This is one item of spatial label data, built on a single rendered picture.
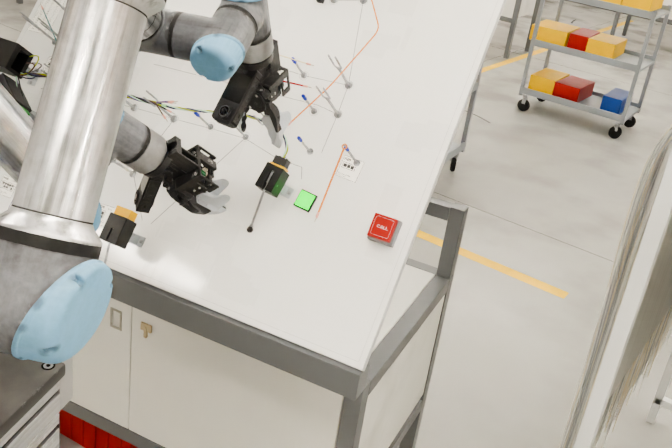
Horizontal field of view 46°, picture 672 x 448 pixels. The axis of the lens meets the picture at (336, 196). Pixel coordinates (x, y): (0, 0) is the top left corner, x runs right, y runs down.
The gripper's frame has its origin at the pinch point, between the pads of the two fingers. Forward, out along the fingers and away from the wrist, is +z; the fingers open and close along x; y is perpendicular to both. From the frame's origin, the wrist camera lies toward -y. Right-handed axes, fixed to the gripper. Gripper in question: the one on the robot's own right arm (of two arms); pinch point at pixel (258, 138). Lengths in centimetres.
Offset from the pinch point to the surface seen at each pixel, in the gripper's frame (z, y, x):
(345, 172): 16.8, 13.4, -10.9
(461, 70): 3.9, 41.3, -23.3
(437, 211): 50, 38, -22
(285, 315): 30.7, -16.2, -14.4
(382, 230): 17.4, 4.3, -25.5
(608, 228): 254, 228, -45
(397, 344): 48, -1, -33
